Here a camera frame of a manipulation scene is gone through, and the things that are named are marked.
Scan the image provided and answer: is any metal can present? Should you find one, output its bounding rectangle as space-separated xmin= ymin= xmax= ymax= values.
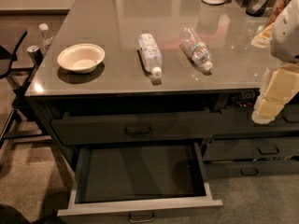
xmin=27 ymin=45 xmax=44 ymax=66

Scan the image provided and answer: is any dark top drawer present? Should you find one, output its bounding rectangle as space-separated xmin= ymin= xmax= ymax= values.
xmin=51 ymin=111 xmax=221 ymax=145

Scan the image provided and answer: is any open middle drawer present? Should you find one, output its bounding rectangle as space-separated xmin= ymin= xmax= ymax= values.
xmin=58 ymin=141 xmax=222 ymax=224

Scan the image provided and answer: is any snack jar with black lid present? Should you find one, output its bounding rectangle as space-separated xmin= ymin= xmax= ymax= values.
xmin=266 ymin=0 xmax=291 ymax=25

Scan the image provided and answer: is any right bottom drawer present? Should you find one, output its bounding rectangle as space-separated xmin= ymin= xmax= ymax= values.
xmin=205 ymin=160 xmax=299 ymax=179

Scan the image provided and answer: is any right top drawer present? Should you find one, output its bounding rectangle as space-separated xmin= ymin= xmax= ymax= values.
xmin=216 ymin=107 xmax=299 ymax=135

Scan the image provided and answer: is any small bottle on chair side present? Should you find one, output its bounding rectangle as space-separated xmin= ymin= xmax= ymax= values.
xmin=38 ymin=23 xmax=53 ymax=51

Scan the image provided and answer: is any right middle drawer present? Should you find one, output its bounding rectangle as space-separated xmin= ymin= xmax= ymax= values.
xmin=203 ymin=137 xmax=299 ymax=161

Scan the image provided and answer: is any black chair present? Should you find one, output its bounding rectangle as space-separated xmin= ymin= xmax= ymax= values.
xmin=0 ymin=27 xmax=47 ymax=158

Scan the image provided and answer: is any white paper bowl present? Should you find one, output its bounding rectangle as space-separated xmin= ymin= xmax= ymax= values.
xmin=57 ymin=44 xmax=106 ymax=74

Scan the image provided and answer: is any clear plastic bottle red label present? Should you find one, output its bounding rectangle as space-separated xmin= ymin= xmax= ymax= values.
xmin=180 ymin=27 xmax=213 ymax=71

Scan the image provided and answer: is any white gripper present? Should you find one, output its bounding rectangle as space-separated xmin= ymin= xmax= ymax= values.
xmin=251 ymin=0 xmax=299 ymax=124

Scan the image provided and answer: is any blue label plastic bottle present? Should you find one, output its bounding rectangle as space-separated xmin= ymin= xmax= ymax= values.
xmin=138 ymin=34 xmax=163 ymax=78

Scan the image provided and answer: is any dark cabinet counter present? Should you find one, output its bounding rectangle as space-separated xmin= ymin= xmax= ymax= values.
xmin=26 ymin=0 xmax=298 ymax=164

